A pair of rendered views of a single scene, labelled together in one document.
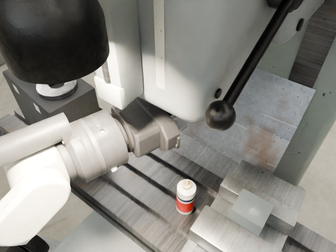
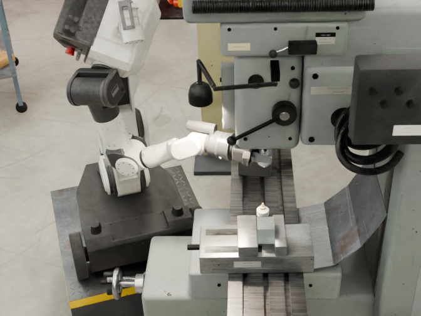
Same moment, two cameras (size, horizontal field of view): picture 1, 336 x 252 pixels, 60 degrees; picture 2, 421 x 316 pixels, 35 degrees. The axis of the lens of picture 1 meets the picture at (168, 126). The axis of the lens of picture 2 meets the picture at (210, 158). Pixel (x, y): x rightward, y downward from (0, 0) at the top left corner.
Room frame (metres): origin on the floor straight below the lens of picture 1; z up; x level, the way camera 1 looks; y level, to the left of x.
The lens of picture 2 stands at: (-0.74, -1.37, 2.45)
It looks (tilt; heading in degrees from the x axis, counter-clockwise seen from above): 35 degrees down; 57
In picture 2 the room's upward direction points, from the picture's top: 2 degrees counter-clockwise
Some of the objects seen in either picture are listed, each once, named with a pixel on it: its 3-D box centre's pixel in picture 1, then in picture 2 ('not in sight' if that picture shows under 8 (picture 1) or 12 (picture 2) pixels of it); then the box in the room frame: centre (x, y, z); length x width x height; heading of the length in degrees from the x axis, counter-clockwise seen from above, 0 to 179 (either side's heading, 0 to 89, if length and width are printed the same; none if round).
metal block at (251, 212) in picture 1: (249, 215); (265, 230); (0.25, -0.15, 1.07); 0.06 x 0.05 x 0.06; 54
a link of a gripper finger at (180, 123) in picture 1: (184, 120); (261, 159); (0.33, -0.03, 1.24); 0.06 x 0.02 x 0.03; 124
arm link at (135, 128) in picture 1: (125, 132); (237, 148); (0.31, 0.07, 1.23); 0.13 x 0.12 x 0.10; 34
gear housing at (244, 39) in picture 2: not in sight; (281, 22); (0.39, -0.04, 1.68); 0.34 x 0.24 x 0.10; 143
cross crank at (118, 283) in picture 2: not in sight; (126, 283); (-0.04, 0.29, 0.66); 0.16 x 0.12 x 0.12; 143
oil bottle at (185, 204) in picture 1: (186, 194); (262, 215); (0.33, -0.04, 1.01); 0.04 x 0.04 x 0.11
